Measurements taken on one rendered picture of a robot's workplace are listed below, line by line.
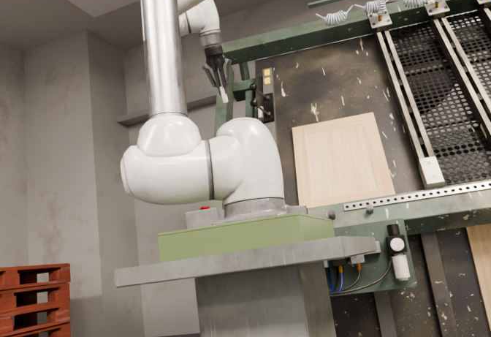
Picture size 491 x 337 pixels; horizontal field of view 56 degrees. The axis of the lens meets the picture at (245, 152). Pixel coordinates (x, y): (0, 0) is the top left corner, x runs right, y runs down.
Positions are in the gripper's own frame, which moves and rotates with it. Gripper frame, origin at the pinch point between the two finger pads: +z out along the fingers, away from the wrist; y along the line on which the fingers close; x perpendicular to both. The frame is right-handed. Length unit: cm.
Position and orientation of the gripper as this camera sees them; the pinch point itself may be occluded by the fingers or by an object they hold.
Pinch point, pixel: (223, 94)
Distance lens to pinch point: 196.4
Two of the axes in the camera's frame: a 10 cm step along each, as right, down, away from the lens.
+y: -9.5, 1.8, 2.4
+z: 2.3, 9.5, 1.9
